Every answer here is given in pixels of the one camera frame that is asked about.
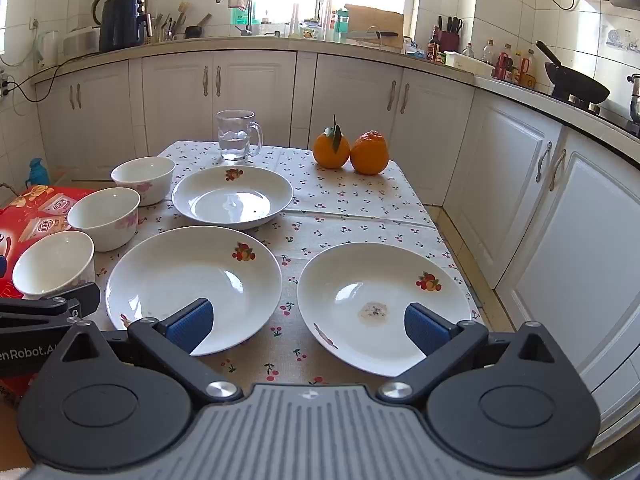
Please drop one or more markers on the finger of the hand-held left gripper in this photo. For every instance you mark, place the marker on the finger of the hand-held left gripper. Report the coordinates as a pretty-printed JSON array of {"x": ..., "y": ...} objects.
[{"x": 82, "y": 300}]

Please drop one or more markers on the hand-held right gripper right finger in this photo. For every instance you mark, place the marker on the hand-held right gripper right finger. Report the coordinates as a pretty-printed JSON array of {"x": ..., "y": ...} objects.
[{"x": 425, "y": 330}]

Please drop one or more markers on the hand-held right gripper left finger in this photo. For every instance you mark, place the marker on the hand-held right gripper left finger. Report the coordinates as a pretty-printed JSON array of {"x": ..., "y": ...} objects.
[{"x": 192, "y": 325}]

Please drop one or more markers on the white pink-flower bowl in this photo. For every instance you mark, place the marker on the white pink-flower bowl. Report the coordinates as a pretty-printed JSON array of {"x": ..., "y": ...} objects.
[
  {"x": 107, "y": 225},
  {"x": 55, "y": 265},
  {"x": 145, "y": 182}
]

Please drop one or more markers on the white fruit-print plate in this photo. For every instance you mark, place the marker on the white fruit-print plate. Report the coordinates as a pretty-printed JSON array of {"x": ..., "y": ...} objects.
[
  {"x": 190, "y": 270},
  {"x": 360, "y": 280},
  {"x": 232, "y": 202}
]

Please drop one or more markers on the red printed box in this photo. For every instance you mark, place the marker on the red printed box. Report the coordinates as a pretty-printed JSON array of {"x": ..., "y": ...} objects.
[{"x": 30, "y": 215}]

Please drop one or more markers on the cherry-print tablecloth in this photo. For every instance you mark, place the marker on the cherry-print tablecloth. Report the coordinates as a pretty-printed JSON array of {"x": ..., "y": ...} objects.
[{"x": 345, "y": 195}]

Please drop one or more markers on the bumpy orange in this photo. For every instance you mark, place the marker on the bumpy orange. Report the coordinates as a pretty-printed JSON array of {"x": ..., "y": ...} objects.
[{"x": 370, "y": 155}]

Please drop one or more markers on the clear glass mug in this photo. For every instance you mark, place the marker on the clear glass mug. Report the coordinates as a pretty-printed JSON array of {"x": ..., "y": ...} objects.
[{"x": 234, "y": 140}]

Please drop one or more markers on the orange with green leaf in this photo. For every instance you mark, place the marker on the orange with green leaf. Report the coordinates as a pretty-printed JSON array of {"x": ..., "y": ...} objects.
[{"x": 330, "y": 152}]

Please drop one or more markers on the white electric kettle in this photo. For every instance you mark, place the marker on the white electric kettle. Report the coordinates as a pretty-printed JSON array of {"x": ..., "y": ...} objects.
[{"x": 48, "y": 50}]

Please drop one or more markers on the white rice cooker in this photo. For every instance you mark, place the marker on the white rice cooker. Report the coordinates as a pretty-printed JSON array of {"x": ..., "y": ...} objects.
[{"x": 80, "y": 42}]

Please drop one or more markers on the white plastic tray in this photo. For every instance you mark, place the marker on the white plastic tray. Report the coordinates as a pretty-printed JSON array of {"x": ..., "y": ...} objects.
[{"x": 467, "y": 62}]

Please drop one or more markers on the yellow oil bottle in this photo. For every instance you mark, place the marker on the yellow oil bottle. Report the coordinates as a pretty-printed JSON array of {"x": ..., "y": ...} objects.
[{"x": 526, "y": 70}]

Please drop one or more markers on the black air fryer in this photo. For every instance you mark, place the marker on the black air fryer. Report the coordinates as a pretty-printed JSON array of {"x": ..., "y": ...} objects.
[{"x": 122, "y": 22}]

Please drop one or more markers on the gas stove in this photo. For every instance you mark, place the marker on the gas stove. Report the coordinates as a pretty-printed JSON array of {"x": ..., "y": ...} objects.
[{"x": 600, "y": 110}]

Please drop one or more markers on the clear plastic bottle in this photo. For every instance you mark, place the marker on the clear plastic bottle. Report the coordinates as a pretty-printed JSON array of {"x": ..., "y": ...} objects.
[
  {"x": 488, "y": 52},
  {"x": 468, "y": 51}
]

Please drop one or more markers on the dark sauce bottle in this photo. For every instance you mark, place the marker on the dark sauce bottle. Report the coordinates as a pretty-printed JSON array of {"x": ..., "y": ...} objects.
[{"x": 433, "y": 47}]

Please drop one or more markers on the utensil holder with utensils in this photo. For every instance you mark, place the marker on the utensil holder with utensils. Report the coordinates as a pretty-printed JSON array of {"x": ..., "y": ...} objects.
[{"x": 167, "y": 27}]

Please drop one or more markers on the black wok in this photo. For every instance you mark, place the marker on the black wok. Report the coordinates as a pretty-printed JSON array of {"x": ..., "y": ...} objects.
[{"x": 577, "y": 85}]

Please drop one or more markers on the red knife block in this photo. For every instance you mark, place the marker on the red knife block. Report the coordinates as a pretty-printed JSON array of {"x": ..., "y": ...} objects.
[{"x": 449, "y": 40}]

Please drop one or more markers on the kitchen countertop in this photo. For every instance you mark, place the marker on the kitchen countertop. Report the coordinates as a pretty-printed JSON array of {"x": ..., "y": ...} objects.
[{"x": 280, "y": 42}]

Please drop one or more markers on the wooden cutting board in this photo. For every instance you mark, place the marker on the wooden cutting board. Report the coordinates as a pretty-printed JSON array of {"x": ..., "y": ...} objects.
[{"x": 375, "y": 19}]

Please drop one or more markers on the metal kitchen faucet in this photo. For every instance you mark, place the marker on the metal kitchen faucet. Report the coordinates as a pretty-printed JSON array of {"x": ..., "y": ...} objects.
[{"x": 248, "y": 15}]

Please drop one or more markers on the teal bottle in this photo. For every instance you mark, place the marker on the teal bottle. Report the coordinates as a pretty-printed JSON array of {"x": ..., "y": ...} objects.
[{"x": 341, "y": 25}]

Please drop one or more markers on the wall socket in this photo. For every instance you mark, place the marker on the wall socket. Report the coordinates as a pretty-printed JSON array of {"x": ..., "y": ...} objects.
[{"x": 5, "y": 85}]

